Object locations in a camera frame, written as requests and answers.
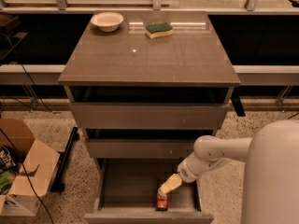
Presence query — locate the bottom grey drawer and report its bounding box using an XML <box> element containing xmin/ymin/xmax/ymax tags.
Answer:
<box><xmin>85</xmin><ymin>159</ymin><xmax>214</xmax><ymax>224</ymax></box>

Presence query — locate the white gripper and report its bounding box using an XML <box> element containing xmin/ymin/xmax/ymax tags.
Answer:
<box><xmin>158</xmin><ymin>152</ymin><xmax>230</xmax><ymax>196</ymax></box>

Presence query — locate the open cardboard box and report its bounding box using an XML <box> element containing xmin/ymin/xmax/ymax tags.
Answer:
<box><xmin>0</xmin><ymin>119</ymin><xmax>60</xmax><ymax>217</ymax></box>

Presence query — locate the green packet in box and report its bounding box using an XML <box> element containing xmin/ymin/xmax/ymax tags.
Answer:
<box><xmin>0</xmin><ymin>170</ymin><xmax>16</xmax><ymax>195</ymax></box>

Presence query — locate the grey drawer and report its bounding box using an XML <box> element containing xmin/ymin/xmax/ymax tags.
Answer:
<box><xmin>66</xmin><ymin>86</ymin><xmax>231</xmax><ymax>130</ymax></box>
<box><xmin>85</xmin><ymin>129</ymin><xmax>214</xmax><ymax>159</ymax></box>
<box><xmin>85</xmin><ymin>159</ymin><xmax>214</xmax><ymax>224</ymax></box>

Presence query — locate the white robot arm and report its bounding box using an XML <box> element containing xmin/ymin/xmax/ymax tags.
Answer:
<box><xmin>158</xmin><ymin>119</ymin><xmax>299</xmax><ymax>224</ymax></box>

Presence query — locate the top grey drawer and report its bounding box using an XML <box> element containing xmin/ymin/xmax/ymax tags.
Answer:
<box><xmin>66</xmin><ymin>86</ymin><xmax>231</xmax><ymax>130</ymax></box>

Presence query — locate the black cable left floor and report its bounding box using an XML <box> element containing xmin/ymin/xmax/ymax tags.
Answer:
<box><xmin>0</xmin><ymin>35</ymin><xmax>56</xmax><ymax>224</ymax></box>

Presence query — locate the red coke can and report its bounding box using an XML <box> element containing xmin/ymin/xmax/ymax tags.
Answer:
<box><xmin>156</xmin><ymin>193</ymin><xmax>168</xmax><ymax>211</ymax></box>

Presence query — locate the green yellow sponge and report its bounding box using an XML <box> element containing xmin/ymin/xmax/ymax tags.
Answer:
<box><xmin>145</xmin><ymin>22</ymin><xmax>173</xmax><ymax>39</ymax></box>

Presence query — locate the grey drawer cabinet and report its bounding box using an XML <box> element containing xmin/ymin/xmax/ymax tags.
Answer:
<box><xmin>57</xmin><ymin>10</ymin><xmax>241</xmax><ymax>161</ymax></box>

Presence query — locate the chip bag in box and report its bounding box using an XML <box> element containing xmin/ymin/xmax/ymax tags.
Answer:
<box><xmin>0</xmin><ymin>146</ymin><xmax>17</xmax><ymax>173</ymax></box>

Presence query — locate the black bar on floor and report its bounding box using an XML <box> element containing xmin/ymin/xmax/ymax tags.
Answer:
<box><xmin>50</xmin><ymin>127</ymin><xmax>79</xmax><ymax>193</ymax></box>

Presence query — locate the white bowl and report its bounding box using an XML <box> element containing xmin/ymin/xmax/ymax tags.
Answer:
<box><xmin>91</xmin><ymin>12</ymin><xmax>124</xmax><ymax>32</ymax></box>

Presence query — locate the middle grey drawer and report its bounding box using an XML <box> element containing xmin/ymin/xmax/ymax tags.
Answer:
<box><xmin>85</xmin><ymin>129</ymin><xmax>214</xmax><ymax>159</ymax></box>

